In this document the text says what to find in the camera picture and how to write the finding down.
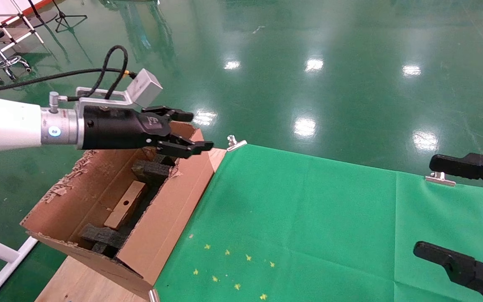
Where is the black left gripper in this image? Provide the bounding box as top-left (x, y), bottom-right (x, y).
top-left (76, 105), bottom-right (215, 159)

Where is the small brown cardboard box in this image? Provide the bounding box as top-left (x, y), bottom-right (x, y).
top-left (104, 180), bottom-right (148, 230)

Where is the large open cardboard carton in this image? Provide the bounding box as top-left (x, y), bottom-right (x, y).
top-left (20, 122), bottom-right (227, 300)

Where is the green tablecloth with yellow marks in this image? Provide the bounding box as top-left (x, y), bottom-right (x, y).
top-left (153, 144), bottom-right (483, 302)

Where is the black tripod stand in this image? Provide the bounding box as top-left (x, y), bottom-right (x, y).
top-left (51, 0), bottom-right (88, 33)

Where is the black round base stand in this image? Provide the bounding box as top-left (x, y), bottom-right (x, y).
top-left (27, 0), bottom-right (58, 29)

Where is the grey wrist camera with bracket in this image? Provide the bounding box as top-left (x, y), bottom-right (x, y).
top-left (76, 68), bottom-right (163, 107)

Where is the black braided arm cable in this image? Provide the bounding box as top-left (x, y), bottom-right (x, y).
top-left (0, 45), bottom-right (137, 101)

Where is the white tube rack frame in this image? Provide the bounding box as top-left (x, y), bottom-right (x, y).
top-left (0, 0), bottom-right (45, 63)

